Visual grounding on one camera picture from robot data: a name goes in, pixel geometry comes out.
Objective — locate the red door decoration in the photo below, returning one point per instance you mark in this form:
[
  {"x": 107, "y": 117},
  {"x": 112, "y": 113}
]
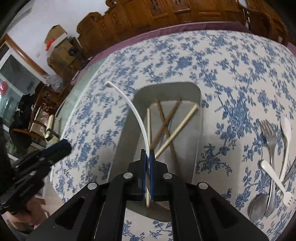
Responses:
[{"x": 3, "y": 87}]

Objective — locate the rectangular metal tray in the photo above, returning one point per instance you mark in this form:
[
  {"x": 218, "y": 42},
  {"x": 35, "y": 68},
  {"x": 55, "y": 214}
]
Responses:
[{"x": 182, "y": 143}]

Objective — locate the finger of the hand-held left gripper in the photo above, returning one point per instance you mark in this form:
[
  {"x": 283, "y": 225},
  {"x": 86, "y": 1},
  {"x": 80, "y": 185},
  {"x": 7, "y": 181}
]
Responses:
[
  {"x": 37, "y": 172},
  {"x": 57, "y": 147}
]

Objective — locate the wooden chair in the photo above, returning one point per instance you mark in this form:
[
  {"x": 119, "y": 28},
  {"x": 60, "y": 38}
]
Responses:
[{"x": 45, "y": 109}]

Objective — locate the white plastic spoon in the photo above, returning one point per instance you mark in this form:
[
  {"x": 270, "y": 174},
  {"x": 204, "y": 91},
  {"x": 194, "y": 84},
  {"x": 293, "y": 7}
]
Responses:
[{"x": 285, "y": 127}]

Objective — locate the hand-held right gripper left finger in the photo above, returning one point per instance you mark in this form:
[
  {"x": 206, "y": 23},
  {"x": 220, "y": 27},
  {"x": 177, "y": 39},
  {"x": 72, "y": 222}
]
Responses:
[{"x": 143, "y": 166}]

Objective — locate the cream cylindrical object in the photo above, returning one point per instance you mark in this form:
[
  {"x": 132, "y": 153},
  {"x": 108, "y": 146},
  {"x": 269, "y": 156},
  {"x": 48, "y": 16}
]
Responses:
[{"x": 49, "y": 126}]

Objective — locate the small cardboard box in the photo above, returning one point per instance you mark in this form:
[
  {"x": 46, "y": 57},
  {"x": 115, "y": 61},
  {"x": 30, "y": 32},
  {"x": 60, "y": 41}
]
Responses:
[{"x": 55, "y": 32}]

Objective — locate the person's left hand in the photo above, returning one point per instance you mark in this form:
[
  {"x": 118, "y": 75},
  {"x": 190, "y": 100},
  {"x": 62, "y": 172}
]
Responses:
[{"x": 32, "y": 215}]

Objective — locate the blue floral tablecloth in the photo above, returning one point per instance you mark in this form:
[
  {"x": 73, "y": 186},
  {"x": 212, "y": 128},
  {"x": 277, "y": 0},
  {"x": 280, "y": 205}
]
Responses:
[{"x": 231, "y": 69}]

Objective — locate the black clothing pile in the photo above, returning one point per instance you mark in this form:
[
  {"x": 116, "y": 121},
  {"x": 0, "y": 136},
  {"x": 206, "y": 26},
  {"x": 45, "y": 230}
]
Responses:
[{"x": 23, "y": 109}]

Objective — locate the white soup spoon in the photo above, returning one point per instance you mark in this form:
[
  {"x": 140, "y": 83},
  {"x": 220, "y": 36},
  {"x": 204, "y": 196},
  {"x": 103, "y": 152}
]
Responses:
[{"x": 138, "y": 115}]

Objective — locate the red artificial flowers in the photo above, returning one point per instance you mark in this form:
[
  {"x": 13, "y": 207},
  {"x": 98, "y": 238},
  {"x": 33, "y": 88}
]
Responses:
[{"x": 48, "y": 45}]

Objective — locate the small black fan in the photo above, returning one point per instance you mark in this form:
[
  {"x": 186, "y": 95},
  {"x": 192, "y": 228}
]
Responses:
[{"x": 73, "y": 51}]

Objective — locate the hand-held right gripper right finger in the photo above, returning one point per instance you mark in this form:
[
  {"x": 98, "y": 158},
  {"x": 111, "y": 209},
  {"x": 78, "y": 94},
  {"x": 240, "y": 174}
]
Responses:
[{"x": 152, "y": 166}]

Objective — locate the cream chopstick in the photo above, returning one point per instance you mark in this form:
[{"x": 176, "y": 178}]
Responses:
[
  {"x": 148, "y": 125},
  {"x": 182, "y": 122}
]

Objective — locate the carved wooden sofa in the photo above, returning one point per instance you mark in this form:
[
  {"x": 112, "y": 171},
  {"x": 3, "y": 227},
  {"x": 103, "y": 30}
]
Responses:
[{"x": 138, "y": 23}]

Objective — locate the metal fork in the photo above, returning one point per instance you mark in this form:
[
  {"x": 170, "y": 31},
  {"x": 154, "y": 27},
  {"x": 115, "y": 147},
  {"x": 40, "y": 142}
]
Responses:
[{"x": 270, "y": 143}]

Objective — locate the wooden door frame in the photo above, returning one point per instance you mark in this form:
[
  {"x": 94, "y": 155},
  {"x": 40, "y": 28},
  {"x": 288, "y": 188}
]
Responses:
[{"x": 23, "y": 55}]

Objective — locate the carved wooden armchair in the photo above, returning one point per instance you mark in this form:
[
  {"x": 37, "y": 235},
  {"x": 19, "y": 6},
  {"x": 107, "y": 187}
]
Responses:
[{"x": 266, "y": 20}]

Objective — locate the clear plastic bag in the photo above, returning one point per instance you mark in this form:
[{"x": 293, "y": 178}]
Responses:
[{"x": 53, "y": 80}]

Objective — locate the white plastic fork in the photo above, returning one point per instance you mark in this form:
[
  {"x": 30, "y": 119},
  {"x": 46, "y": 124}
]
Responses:
[{"x": 272, "y": 176}]

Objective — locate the large cardboard box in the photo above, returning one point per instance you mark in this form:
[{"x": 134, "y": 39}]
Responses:
[{"x": 60, "y": 54}]

